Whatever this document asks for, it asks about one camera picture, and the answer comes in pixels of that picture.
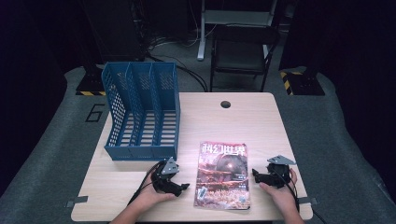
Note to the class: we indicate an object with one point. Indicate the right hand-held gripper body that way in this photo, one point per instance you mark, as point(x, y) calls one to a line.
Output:
point(277, 175)

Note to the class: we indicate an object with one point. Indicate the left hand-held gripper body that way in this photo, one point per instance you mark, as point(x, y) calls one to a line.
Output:
point(165, 177)

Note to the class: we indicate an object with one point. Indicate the magazine with reddish cover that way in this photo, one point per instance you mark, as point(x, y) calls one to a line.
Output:
point(222, 177)

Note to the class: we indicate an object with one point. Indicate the blue plastic file rack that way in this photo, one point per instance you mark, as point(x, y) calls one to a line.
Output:
point(143, 93)

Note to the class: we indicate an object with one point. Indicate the person's left hand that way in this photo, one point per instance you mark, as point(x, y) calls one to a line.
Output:
point(152, 197)

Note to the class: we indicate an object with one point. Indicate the person's right hand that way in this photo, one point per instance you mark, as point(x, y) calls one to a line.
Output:
point(283, 199)

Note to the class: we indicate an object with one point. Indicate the grey tape strip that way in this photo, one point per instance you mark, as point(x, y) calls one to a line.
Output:
point(307, 200)
point(76, 201)

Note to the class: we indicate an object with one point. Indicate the black folding chair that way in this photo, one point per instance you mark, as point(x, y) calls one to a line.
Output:
point(239, 53)

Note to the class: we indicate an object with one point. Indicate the black cabinet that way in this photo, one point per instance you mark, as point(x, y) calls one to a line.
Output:
point(115, 28)

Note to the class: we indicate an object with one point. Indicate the white metal desk frame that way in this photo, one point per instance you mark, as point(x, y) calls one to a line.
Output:
point(201, 37)

